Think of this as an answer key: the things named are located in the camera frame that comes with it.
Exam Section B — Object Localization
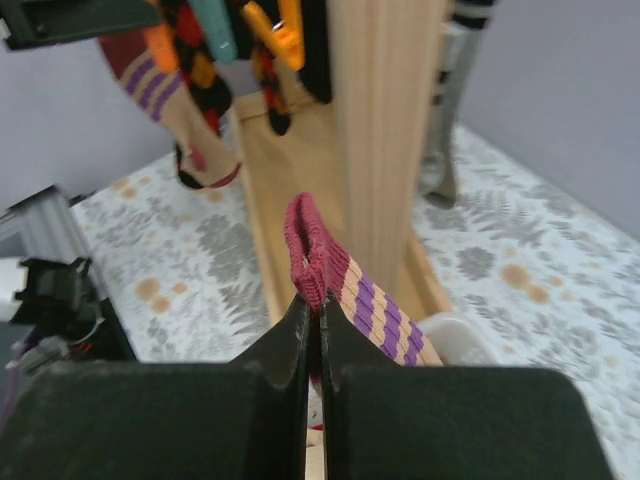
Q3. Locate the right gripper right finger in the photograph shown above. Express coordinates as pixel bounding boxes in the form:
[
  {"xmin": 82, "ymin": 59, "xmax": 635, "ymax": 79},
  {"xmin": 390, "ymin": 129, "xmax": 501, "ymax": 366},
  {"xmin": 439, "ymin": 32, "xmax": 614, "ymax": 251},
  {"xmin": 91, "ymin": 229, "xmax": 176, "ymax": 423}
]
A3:
[{"xmin": 319, "ymin": 300, "xmax": 613, "ymax": 479}]

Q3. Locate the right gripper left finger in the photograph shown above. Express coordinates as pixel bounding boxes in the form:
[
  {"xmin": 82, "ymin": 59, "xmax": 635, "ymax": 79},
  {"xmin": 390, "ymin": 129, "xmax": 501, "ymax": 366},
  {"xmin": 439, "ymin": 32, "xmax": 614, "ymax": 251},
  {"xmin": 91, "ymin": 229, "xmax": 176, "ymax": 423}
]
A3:
[{"xmin": 1, "ymin": 298, "xmax": 311, "ymax": 479}]

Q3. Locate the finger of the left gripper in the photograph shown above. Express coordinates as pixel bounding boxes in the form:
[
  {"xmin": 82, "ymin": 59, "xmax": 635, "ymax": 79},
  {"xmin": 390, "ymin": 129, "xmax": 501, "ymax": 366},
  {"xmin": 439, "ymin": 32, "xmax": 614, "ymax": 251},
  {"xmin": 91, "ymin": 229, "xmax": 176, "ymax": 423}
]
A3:
[{"xmin": 1, "ymin": 0, "xmax": 161, "ymax": 50}]

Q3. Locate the orange clothes clip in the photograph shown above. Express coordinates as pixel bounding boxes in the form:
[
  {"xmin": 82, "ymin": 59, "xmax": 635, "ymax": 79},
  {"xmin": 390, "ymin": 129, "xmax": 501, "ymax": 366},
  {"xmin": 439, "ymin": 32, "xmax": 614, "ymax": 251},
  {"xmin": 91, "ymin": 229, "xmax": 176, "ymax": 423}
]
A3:
[{"xmin": 143, "ymin": 23, "xmax": 179, "ymax": 74}]

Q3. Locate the maroon beige purple striped sock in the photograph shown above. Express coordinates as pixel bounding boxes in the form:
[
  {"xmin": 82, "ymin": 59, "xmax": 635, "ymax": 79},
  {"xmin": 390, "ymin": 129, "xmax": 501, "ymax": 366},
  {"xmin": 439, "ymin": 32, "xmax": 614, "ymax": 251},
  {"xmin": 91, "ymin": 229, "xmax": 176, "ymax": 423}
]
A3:
[{"xmin": 98, "ymin": 31, "xmax": 241, "ymax": 190}]

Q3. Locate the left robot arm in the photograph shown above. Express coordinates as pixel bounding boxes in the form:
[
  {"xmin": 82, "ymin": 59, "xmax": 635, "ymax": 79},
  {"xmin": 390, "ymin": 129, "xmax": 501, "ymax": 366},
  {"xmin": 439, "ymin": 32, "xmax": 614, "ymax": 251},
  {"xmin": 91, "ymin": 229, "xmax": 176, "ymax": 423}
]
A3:
[{"xmin": 1, "ymin": 1, "xmax": 160, "ymax": 372}]

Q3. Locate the teal clothes clip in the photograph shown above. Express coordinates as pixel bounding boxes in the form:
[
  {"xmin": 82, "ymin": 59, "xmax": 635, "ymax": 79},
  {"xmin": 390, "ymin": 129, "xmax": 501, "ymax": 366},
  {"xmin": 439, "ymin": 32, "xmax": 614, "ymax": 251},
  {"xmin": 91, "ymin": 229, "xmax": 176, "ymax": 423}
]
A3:
[{"xmin": 189, "ymin": 0, "xmax": 237, "ymax": 64}]

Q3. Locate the orange clip on grey sock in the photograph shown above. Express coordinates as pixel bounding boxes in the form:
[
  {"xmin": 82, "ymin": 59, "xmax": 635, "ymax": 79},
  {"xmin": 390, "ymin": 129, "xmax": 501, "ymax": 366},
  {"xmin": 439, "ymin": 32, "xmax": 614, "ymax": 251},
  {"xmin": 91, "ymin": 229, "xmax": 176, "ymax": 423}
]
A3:
[{"xmin": 241, "ymin": 0, "xmax": 305, "ymax": 72}]

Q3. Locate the white plastic laundry basket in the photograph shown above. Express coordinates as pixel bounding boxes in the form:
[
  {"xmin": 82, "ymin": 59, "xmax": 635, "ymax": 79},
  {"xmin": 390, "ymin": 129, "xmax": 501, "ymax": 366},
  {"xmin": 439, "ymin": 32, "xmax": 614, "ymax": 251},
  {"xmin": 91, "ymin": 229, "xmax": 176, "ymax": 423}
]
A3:
[{"xmin": 417, "ymin": 312, "xmax": 501, "ymax": 366}]

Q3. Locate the red yellow argyle sock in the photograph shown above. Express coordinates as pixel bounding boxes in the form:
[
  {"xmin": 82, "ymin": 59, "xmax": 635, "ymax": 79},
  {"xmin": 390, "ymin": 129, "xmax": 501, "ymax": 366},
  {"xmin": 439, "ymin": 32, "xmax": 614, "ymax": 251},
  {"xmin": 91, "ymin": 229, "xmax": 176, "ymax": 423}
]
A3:
[{"xmin": 159, "ymin": 1, "xmax": 291, "ymax": 190}]

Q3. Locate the floral table mat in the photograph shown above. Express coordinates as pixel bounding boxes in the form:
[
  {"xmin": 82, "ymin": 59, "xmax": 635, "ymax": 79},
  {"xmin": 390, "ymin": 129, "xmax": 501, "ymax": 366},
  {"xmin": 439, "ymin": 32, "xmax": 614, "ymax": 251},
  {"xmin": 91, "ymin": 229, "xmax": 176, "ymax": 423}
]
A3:
[{"xmin": 73, "ymin": 127, "xmax": 639, "ymax": 479}]

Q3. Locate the wooden clothes rack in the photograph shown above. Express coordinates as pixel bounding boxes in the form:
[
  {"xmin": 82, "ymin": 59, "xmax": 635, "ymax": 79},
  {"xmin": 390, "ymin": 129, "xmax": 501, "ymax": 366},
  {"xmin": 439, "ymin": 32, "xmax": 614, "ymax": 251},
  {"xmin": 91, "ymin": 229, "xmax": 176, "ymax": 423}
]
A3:
[{"xmin": 229, "ymin": 1, "xmax": 452, "ymax": 322}]

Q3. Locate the black plain sock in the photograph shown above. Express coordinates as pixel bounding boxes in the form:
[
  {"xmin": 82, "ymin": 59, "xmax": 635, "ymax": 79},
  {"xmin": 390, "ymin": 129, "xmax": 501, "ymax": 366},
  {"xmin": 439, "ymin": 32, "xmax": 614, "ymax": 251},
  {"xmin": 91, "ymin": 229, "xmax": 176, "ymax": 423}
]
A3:
[{"xmin": 298, "ymin": 0, "xmax": 333, "ymax": 104}]

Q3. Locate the grey striped sock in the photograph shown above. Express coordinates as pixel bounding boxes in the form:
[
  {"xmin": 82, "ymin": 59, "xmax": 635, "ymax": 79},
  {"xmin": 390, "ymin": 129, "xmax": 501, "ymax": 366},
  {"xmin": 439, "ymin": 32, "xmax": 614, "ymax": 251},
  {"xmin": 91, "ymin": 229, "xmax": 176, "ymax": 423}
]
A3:
[{"xmin": 418, "ymin": 0, "xmax": 496, "ymax": 209}]

